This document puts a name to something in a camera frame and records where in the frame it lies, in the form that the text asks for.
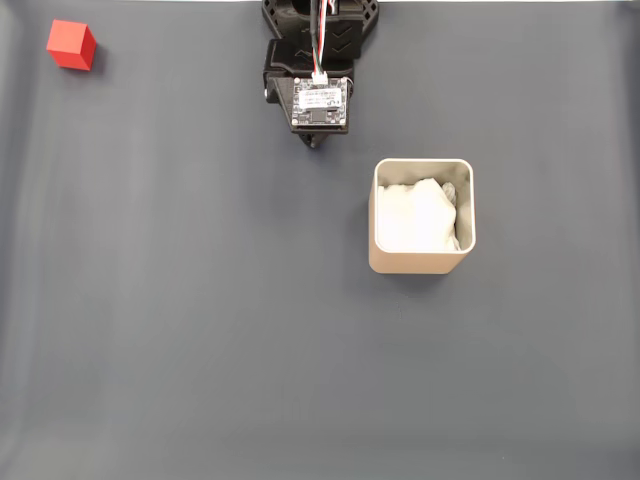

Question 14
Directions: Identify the red cube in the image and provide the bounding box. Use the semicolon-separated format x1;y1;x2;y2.
45;19;98;71

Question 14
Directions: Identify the beige square box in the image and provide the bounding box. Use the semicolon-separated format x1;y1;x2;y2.
367;157;477;276

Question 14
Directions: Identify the white crumpled tissue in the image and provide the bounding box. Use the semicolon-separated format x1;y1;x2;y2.
377;178;462;253

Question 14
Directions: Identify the camera circuit board module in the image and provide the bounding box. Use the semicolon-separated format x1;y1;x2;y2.
291;74;350;133

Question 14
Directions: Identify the multicoloured wire cable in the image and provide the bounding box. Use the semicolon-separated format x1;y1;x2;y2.
308;0;337;84

